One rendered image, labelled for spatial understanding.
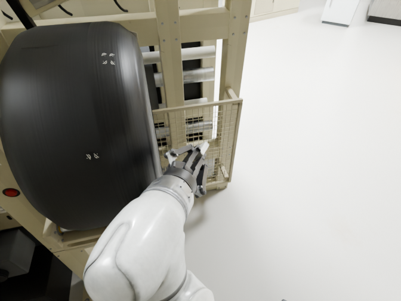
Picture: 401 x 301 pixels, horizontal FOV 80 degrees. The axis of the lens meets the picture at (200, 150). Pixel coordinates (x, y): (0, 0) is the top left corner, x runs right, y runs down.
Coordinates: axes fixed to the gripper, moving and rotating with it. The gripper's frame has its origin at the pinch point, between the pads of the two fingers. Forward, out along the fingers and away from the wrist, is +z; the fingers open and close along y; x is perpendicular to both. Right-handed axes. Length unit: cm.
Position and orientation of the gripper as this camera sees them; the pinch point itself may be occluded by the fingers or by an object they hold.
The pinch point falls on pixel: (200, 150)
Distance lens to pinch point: 64.0
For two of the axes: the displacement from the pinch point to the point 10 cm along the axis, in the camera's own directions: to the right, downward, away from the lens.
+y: -5.8, -7.9, -1.9
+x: -7.7, 4.6, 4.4
